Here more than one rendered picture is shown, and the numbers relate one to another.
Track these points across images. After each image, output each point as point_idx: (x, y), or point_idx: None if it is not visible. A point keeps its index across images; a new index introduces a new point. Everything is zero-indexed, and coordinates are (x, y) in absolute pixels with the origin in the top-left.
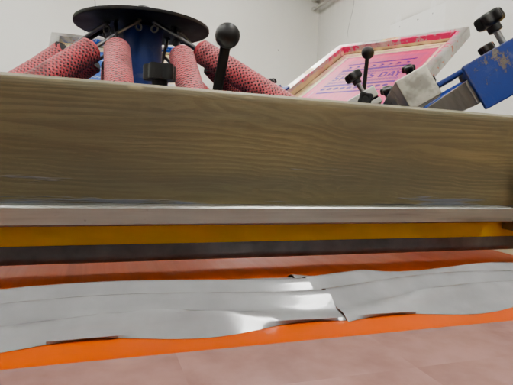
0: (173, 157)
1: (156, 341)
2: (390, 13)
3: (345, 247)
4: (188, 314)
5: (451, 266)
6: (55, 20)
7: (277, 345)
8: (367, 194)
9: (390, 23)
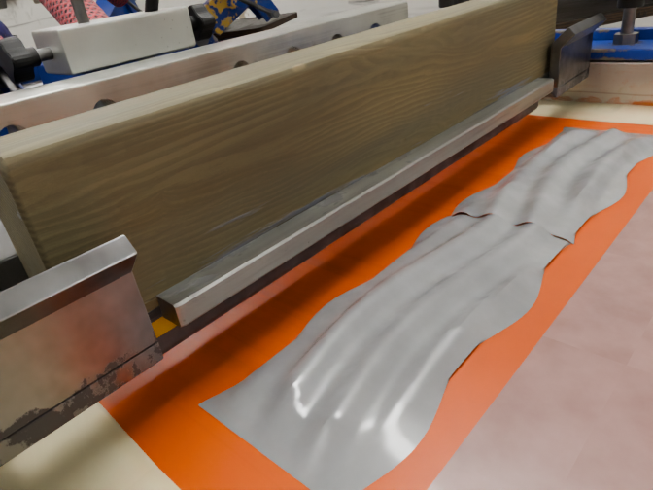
0: (343, 136)
1: (506, 332)
2: None
3: (450, 161)
4: (499, 297)
5: (541, 152)
6: None
7: (581, 292)
8: (469, 106)
9: None
